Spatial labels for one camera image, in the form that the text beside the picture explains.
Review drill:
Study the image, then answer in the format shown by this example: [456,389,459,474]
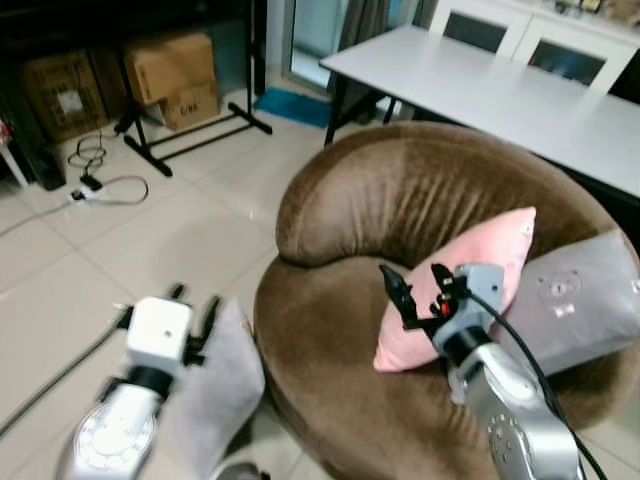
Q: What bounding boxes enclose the white power strip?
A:
[68,186,107,204]

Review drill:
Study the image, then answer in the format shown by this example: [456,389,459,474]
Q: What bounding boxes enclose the small printed cardboard box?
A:
[160,82,222,133]

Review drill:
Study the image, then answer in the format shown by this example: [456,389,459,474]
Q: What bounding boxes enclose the long white table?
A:
[320,25,640,198]

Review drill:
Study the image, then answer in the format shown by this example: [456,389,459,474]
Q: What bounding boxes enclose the blue door mat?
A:
[253,88,333,129]

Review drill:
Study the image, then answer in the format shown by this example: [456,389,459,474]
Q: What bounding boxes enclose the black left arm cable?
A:
[0,318,133,441]

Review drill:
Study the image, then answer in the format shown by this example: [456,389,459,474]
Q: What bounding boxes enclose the grey curtain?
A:
[335,0,392,53]

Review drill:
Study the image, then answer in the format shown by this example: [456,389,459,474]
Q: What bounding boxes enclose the large light cardboard box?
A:
[122,32,218,107]

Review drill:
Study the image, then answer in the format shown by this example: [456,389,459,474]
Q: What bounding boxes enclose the brown round velvet sofa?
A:
[253,122,640,480]

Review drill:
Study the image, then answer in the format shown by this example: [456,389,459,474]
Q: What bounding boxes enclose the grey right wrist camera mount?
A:
[433,263,506,353]

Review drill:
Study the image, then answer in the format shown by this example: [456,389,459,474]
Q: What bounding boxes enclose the dark brown cardboard box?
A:
[18,50,113,144]

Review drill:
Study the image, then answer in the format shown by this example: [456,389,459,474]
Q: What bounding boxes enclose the pink square pillow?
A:
[373,207,538,373]

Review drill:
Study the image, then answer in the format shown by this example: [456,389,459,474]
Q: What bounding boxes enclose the black coiled floor cable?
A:
[66,130,151,207]

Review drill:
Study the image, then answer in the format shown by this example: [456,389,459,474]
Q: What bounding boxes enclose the white cabinet with glass doors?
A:
[430,0,640,96]

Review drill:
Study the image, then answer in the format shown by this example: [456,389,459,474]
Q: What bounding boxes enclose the black metal rack stand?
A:
[115,0,273,179]

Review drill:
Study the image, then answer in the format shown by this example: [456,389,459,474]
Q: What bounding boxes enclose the plain grey pillow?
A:
[165,298,267,479]

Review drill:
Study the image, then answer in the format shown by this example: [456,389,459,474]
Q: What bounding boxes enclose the grey pillow with bear print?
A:
[497,230,640,379]

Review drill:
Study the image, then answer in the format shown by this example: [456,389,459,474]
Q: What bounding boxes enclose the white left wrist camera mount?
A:
[125,297,193,379]

